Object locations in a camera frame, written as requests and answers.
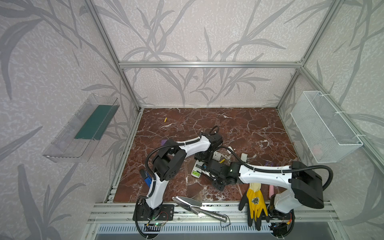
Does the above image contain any red white remote control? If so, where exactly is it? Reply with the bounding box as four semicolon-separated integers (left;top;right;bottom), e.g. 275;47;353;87
191;160;209;179

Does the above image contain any green battery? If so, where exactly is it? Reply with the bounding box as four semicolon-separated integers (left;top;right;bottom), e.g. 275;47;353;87
192;171;201;177

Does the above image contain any white remote battery cover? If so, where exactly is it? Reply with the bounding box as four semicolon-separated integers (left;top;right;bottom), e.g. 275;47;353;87
241;153;248;162

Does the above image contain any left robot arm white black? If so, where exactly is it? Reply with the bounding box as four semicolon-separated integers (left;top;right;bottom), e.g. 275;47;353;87
133;131;223;221

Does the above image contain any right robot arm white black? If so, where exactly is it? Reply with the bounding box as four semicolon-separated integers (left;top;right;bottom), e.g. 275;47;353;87
200;146;334;214

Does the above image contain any yellow black work glove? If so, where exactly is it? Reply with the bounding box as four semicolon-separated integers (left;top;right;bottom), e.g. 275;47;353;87
239;183;270;231

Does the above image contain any metal garden trowel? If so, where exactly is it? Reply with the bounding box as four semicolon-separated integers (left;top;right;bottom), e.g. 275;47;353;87
172;196;228;223

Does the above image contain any blue small box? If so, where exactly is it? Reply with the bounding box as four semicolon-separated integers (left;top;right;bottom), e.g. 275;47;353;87
140;169;152;187

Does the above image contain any green mat on shelf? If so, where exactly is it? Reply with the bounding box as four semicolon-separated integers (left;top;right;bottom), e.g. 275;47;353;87
75;105;120;141

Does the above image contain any white wire mesh basket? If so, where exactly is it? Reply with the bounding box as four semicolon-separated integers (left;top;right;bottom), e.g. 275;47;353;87
291;91;363;164

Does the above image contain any clear acrylic wall shelf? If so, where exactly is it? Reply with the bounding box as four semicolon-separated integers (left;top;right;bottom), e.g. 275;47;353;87
43;94;120;163

